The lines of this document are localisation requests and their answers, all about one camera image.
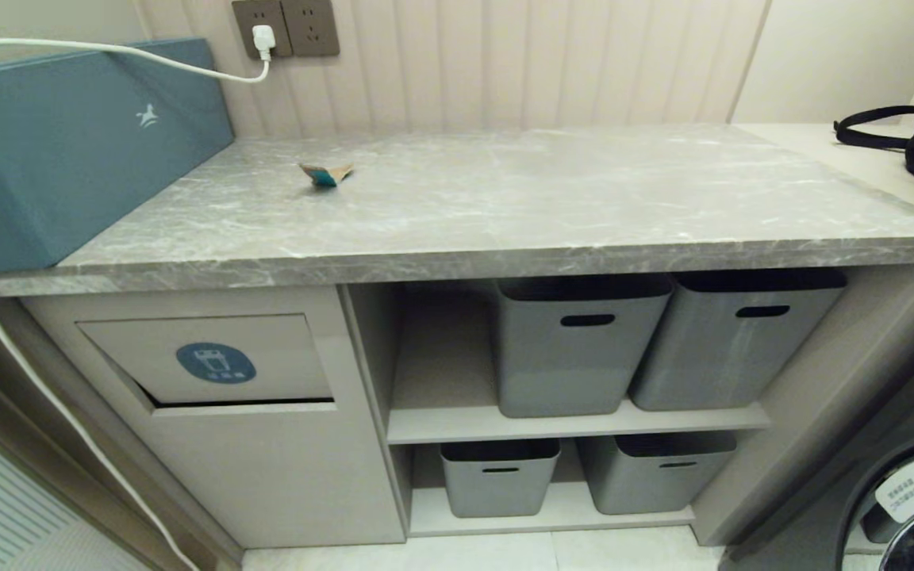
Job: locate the teal box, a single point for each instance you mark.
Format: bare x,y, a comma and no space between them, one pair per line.
52,166

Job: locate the crumpled teal brown wrapper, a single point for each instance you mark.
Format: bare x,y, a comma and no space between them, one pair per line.
324,174

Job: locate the white plug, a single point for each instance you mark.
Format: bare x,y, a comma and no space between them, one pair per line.
263,38

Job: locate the small grey storage bin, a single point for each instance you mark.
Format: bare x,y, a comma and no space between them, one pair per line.
647,476
498,480

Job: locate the beige trash bin flap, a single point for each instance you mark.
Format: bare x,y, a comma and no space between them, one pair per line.
219,357

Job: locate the beige cabinet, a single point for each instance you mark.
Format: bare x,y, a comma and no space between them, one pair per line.
266,476

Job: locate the large grey storage bin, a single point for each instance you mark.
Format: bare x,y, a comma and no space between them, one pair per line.
576,349
731,341

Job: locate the brown wall socket plate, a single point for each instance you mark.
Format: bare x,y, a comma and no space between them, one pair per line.
310,28
249,24

